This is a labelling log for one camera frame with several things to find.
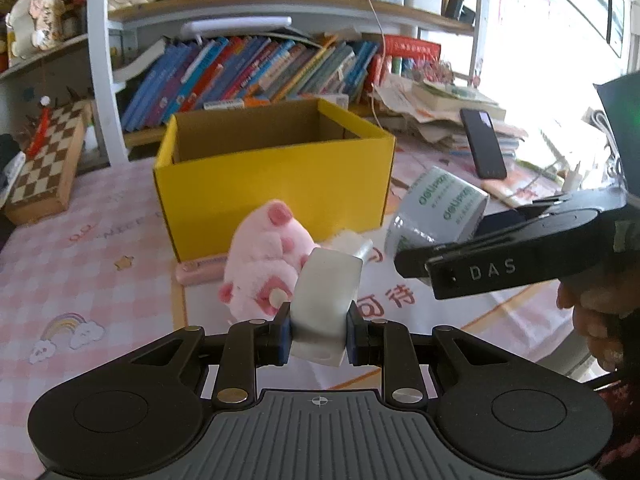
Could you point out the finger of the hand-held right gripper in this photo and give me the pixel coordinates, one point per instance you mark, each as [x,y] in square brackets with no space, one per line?
[415,262]
[500,222]

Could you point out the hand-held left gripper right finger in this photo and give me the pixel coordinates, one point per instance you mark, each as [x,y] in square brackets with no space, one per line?
[352,335]

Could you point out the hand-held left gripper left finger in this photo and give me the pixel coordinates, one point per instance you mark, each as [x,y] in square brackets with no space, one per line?
[286,335]

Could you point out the white block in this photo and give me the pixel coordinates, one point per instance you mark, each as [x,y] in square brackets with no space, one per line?
[325,300]

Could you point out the grey tape roll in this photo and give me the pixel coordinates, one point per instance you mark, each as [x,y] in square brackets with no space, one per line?
[440,200]

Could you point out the pink plush pig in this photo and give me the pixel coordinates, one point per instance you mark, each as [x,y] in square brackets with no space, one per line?
[260,255]

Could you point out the pink case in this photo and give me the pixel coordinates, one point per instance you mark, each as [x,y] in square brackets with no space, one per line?
[200,269]

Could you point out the yellow cardboard box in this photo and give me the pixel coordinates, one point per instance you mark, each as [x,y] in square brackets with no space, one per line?
[270,195]

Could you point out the person's right hand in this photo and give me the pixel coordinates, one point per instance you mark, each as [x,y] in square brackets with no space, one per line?
[600,325]

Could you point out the printed booklet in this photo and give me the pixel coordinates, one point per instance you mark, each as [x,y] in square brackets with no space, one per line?
[520,187]

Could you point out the black smartphone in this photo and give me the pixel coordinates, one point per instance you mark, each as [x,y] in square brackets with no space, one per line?
[482,145]

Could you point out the stack of papers and books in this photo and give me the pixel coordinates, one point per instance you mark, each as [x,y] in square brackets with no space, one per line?
[425,105]

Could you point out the small artificial flowers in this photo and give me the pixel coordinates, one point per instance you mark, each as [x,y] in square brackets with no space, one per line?
[436,71]

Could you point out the toothpaste box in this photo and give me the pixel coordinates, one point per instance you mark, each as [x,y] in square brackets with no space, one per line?
[223,104]
[334,100]

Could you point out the red box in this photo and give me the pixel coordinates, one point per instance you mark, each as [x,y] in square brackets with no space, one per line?
[412,46]

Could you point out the pink checked tablecloth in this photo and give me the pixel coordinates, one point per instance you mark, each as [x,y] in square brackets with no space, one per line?
[100,270]

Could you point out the row of children's books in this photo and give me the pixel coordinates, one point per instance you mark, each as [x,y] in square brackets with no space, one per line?
[240,75]

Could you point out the wooden chessboard box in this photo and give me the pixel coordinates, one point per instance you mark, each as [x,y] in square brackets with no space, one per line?
[45,165]

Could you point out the white lamp bar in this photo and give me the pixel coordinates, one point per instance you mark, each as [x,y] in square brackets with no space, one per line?
[235,27]

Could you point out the white bookshelf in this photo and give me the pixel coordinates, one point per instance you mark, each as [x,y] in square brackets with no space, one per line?
[102,85]

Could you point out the red plastic toy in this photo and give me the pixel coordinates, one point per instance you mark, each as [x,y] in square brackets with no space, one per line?
[39,132]

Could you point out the pile of clothes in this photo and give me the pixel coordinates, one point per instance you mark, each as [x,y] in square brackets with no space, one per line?
[7,160]

